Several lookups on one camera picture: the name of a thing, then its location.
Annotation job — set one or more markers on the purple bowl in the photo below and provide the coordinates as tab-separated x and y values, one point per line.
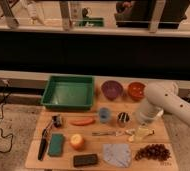
112	89

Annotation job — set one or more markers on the orange bowl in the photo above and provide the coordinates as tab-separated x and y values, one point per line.
136	90

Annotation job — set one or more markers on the orange round fruit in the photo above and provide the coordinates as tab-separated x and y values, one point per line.
77	141

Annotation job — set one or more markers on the bunch of dark grapes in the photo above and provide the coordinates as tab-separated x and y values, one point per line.
154	151

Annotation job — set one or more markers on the black handled knife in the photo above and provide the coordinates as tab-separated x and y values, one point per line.
43	142

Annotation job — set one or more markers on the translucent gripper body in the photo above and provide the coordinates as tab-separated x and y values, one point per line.
143	131

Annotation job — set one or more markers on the black rectangular block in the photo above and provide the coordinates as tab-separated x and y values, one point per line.
85	160

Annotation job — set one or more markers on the blue cup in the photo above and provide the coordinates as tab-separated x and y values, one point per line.
104	115

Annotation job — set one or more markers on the blue grey cloth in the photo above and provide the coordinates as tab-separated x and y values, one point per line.
118	154

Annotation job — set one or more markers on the metal cup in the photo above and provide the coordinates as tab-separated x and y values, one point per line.
122	119

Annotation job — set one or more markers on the small black binder clip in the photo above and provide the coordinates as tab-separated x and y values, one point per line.
57	121

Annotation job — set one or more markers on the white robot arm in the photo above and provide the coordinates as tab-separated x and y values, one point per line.
160	97

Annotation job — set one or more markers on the yellow banana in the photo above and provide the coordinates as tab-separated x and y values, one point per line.
131	134

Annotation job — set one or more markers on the wooden board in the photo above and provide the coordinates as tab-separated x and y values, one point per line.
87	132

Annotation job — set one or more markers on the green plastic tray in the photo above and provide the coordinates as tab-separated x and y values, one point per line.
69	93

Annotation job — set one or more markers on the green sponge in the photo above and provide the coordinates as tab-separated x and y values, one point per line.
56	145

